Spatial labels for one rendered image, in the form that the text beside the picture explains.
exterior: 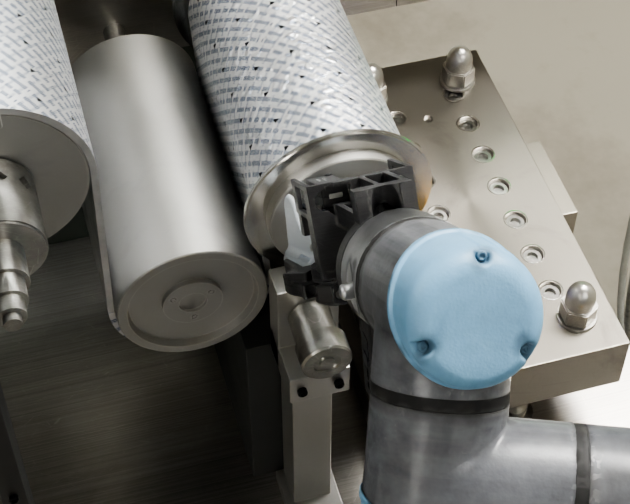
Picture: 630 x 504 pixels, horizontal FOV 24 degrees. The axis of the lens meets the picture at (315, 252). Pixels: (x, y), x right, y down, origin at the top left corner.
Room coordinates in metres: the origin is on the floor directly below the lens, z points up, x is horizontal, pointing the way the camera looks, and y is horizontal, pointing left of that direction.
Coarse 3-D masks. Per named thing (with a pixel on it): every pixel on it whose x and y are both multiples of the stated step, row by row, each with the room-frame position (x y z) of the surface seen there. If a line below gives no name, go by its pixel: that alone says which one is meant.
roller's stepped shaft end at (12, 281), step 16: (0, 240) 0.61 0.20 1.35; (0, 256) 0.60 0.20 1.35; (16, 256) 0.60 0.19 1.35; (0, 272) 0.59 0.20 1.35; (16, 272) 0.59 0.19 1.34; (0, 288) 0.58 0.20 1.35; (16, 288) 0.58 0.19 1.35; (0, 304) 0.57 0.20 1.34; (16, 304) 0.57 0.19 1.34; (0, 320) 0.56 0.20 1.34; (16, 320) 0.56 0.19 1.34
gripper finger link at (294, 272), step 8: (288, 264) 0.64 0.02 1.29; (296, 264) 0.63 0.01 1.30; (288, 272) 0.62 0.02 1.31; (296, 272) 0.61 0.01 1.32; (304, 272) 0.61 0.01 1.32; (288, 280) 0.61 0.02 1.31; (296, 280) 0.61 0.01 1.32; (304, 280) 0.60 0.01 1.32; (288, 288) 0.61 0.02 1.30; (296, 288) 0.60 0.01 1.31; (304, 288) 0.59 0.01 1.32; (312, 288) 0.60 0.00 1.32; (304, 296) 0.59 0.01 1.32; (312, 296) 0.59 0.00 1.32
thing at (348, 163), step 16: (320, 160) 0.73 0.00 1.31; (336, 160) 0.73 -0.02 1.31; (352, 160) 0.73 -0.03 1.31; (368, 160) 0.73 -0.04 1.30; (384, 160) 0.73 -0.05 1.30; (304, 176) 0.72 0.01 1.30; (336, 176) 0.72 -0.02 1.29; (352, 176) 0.73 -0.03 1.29; (288, 192) 0.71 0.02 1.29; (272, 208) 0.71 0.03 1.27; (272, 224) 0.71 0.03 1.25; (272, 240) 0.71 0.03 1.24
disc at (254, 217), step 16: (304, 144) 0.73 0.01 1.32; (320, 144) 0.73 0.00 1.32; (336, 144) 0.73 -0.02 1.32; (352, 144) 0.74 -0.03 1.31; (368, 144) 0.74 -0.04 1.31; (384, 144) 0.74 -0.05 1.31; (400, 144) 0.75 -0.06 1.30; (288, 160) 0.72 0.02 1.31; (304, 160) 0.73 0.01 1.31; (400, 160) 0.75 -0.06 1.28; (416, 160) 0.75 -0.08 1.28; (272, 176) 0.72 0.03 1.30; (288, 176) 0.72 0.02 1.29; (416, 176) 0.75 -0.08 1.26; (256, 192) 0.72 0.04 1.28; (272, 192) 0.72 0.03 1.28; (256, 208) 0.72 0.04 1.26; (256, 224) 0.72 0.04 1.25; (256, 240) 0.72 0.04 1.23; (272, 256) 0.72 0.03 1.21
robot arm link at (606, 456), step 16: (576, 432) 0.42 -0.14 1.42; (592, 432) 0.42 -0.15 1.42; (608, 432) 0.42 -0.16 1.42; (624, 432) 0.42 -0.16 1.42; (576, 448) 0.41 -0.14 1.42; (592, 448) 0.41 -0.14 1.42; (608, 448) 0.41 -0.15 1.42; (624, 448) 0.41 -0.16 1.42; (592, 464) 0.40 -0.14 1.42; (608, 464) 0.40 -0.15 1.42; (624, 464) 0.40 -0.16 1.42; (576, 480) 0.39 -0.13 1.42; (592, 480) 0.39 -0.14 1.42; (608, 480) 0.39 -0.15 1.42; (624, 480) 0.39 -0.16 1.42; (576, 496) 0.38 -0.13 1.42; (592, 496) 0.38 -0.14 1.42; (608, 496) 0.38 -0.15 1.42; (624, 496) 0.38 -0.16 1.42
